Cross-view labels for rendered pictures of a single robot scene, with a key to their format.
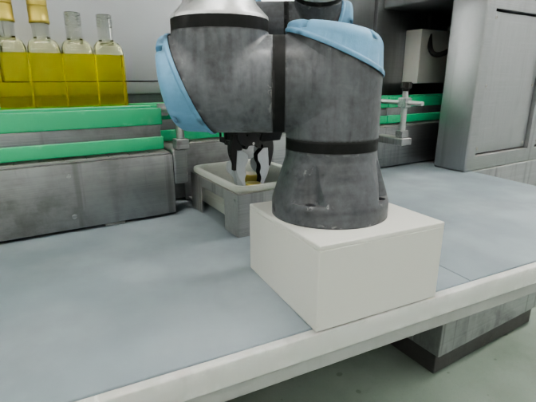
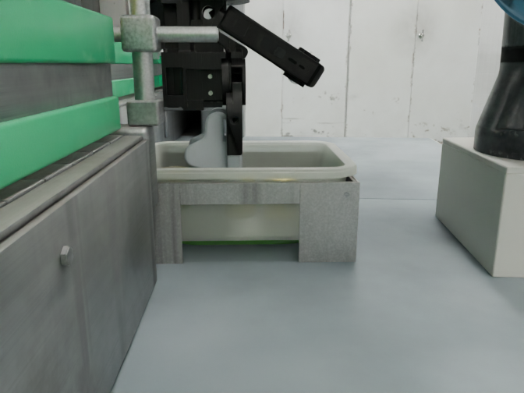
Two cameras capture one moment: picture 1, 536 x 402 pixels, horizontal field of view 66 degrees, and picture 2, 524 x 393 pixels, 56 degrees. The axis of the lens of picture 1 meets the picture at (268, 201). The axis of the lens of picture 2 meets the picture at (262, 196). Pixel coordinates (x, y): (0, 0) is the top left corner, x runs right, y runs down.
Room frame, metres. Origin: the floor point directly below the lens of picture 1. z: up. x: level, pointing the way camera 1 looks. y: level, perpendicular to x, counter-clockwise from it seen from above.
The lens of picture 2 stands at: (0.54, 0.48, 0.93)
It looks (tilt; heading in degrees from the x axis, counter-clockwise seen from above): 15 degrees down; 300
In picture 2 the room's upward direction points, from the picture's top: straight up
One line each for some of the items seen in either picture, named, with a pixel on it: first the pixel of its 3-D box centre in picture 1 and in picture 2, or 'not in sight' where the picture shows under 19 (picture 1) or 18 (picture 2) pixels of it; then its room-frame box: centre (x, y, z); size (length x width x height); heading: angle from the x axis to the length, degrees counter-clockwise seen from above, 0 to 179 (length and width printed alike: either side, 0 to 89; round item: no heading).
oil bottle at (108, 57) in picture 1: (111, 94); not in sight; (0.90, 0.33, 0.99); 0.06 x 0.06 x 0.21; 32
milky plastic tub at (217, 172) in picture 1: (250, 191); (241, 191); (0.81, 0.04, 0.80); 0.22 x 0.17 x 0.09; 31
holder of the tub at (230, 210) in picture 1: (243, 192); (216, 200); (0.84, 0.05, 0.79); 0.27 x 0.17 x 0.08; 31
